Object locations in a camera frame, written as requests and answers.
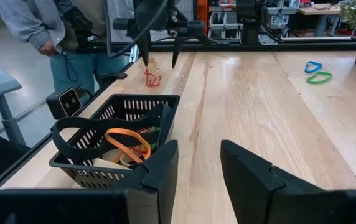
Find person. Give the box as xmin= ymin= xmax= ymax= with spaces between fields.
xmin=0 ymin=0 xmax=135 ymax=94

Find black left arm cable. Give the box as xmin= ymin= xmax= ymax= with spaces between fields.
xmin=111 ymin=0 xmax=169 ymax=58

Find black table-level camera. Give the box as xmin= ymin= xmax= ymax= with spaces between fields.
xmin=46 ymin=87 xmax=93 ymax=120

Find black leader arm handle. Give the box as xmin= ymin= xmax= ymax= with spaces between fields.
xmin=53 ymin=0 xmax=104 ymax=83

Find large green rubber band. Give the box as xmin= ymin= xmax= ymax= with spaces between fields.
xmin=139 ymin=126 xmax=161 ymax=150

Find orange rubber band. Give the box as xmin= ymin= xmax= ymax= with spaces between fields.
xmin=105 ymin=128 xmax=152 ymax=164

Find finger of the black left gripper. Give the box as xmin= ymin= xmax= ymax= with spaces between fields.
xmin=137 ymin=30 xmax=151 ymax=67
xmin=171 ymin=35 xmax=185 ymax=69

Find blue rubber band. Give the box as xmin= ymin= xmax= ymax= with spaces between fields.
xmin=304 ymin=60 xmax=323 ymax=75

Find black slotted plastic bin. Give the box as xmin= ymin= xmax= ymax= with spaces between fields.
xmin=49 ymin=93 xmax=181 ymax=190

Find orange post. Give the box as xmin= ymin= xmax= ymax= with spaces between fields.
xmin=196 ymin=0 xmax=209 ymax=26

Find red rubber band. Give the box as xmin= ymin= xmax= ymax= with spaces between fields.
xmin=143 ymin=68 xmax=162 ymax=88

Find storage shelf with bins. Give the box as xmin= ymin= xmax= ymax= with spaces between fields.
xmin=208 ymin=0 xmax=300 ymax=40

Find black table clamp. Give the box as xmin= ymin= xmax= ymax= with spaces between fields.
xmin=101 ymin=72 xmax=128 ymax=80

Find white metal bracket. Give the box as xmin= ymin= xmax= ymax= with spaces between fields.
xmin=129 ymin=43 xmax=140 ymax=63

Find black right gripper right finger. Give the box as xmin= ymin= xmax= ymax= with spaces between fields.
xmin=220 ymin=139 xmax=325 ymax=224

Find person's hand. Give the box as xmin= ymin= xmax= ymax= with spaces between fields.
xmin=37 ymin=39 xmax=59 ymax=57

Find rubber bands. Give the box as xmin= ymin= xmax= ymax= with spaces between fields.
xmin=143 ymin=57 xmax=162 ymax=77

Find wooden background table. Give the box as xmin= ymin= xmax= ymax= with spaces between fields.
xmin=297 ymin=3 xmax=342 ymax=38

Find tan rubber band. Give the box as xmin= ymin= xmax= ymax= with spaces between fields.
xmin=92 ymin=146 xmax=141 ymax=170

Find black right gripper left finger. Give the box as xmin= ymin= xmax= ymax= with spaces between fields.
xmin=112 ymin=139 xmax=179 ymax=224

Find small green rubber band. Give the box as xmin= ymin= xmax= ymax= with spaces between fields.
xmin=306 ymin=71 xmax=334 ymax=85

